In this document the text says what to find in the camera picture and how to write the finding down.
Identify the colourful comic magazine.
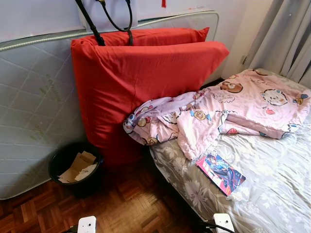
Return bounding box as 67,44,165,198
195,153,246,196

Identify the pink cartoon print blanket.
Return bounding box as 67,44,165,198
123,68,311,161

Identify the bed with grey floral sheet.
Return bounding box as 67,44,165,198
148,68,311,233

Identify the grey curtain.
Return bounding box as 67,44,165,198
248,0,311,88

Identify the thin red covered cushion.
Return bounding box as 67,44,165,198
83,27,210,47

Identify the large red covered mattress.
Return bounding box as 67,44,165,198
70,40,230,168

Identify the white paper piece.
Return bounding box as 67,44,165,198
78,164,99,179

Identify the black waste bin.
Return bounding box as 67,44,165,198
48,141,105,197

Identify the black stand pole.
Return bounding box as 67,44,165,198
74,0,106,47

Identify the brown cardboard piece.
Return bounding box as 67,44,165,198
58,151,97,183

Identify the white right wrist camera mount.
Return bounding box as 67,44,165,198
214,214,235,233

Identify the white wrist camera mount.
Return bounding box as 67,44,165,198
77,216,97,233
214,214,235,233

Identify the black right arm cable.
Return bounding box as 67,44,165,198
202,219,234,233

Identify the black looped cable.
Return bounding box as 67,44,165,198
96,0,134,46

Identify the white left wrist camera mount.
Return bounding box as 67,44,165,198
77,216,97,233

